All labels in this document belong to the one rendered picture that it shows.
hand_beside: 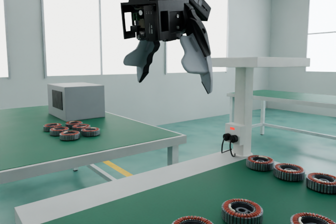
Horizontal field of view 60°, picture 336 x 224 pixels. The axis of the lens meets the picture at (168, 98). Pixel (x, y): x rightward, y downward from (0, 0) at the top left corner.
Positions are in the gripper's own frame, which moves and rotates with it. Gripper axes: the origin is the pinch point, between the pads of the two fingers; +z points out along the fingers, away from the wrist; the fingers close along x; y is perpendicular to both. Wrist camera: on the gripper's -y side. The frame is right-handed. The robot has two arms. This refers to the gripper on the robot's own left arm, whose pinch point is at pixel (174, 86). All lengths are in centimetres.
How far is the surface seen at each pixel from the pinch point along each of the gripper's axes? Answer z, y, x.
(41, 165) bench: 51, -14, -86
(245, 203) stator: 43, -30, 1
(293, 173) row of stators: 48, -63, 5
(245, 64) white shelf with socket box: 8, -54, -11
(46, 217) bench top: 43, 7, -43
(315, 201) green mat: 49, -51, 15
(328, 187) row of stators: 47, -59, 17
